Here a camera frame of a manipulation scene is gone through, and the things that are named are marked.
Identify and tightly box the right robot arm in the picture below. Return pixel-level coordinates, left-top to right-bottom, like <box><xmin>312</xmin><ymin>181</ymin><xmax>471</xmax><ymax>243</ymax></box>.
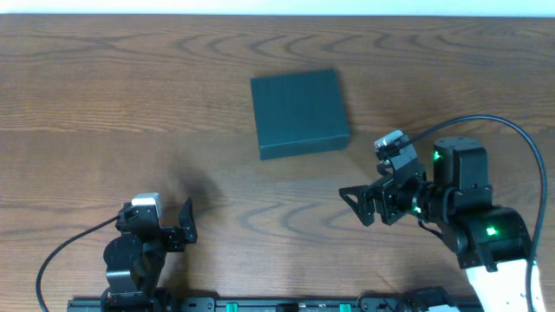
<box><xmin>339</xmin><ymin>131</ymin><xmax>545</xmax><ymax>311</ymax></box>

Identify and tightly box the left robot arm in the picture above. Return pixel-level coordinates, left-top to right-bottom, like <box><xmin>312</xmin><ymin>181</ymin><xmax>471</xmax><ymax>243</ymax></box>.
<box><xmin>100</xmin><ymin>203</ymin><xmax>186</xmax><ymax>312</ymax></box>

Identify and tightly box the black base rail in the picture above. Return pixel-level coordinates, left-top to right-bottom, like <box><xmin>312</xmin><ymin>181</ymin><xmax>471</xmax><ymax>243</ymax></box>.
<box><xmin>66</xmin><ymin>296</ymin><xmax>482</xmax><ymax>312</ymax></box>

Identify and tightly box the dark green box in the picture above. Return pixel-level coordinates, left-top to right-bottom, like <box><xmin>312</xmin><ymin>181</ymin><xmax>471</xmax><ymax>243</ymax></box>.
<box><xmin>251</xmin><ymin>68</ymin><xmax>350</xmax><ymax>160</ymax></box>

